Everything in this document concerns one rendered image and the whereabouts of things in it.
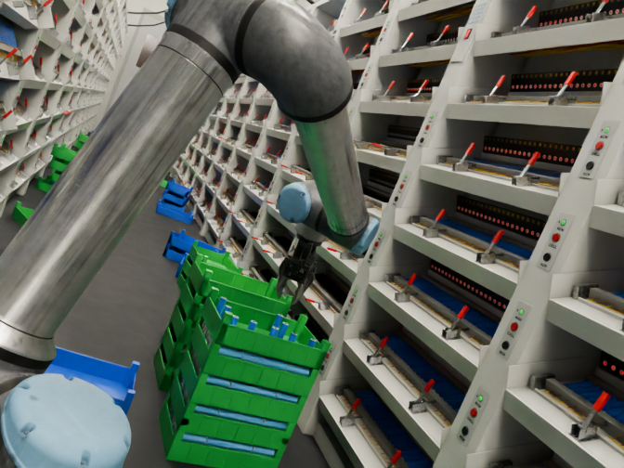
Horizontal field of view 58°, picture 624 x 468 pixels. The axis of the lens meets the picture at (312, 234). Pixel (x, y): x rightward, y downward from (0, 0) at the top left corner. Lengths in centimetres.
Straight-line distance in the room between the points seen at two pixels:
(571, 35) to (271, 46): 93
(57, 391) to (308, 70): 50
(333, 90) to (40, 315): 48
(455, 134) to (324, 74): 110
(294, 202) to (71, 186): 62
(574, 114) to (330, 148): 65
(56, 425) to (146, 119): 38
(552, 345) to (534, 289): 12
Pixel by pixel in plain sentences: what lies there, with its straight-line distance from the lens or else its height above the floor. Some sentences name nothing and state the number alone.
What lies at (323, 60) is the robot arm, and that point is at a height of 93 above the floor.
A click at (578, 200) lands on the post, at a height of 95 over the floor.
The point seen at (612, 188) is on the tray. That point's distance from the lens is 125.
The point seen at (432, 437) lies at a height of 34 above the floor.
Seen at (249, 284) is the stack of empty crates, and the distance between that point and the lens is 198.
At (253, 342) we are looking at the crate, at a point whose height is 35.
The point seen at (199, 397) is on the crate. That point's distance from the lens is 147.
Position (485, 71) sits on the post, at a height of 128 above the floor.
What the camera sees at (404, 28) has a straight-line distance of 254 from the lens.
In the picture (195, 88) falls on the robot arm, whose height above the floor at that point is 83.
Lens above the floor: 79
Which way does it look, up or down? 6 degrees down
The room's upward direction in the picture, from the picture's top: 23 degrees clockwise
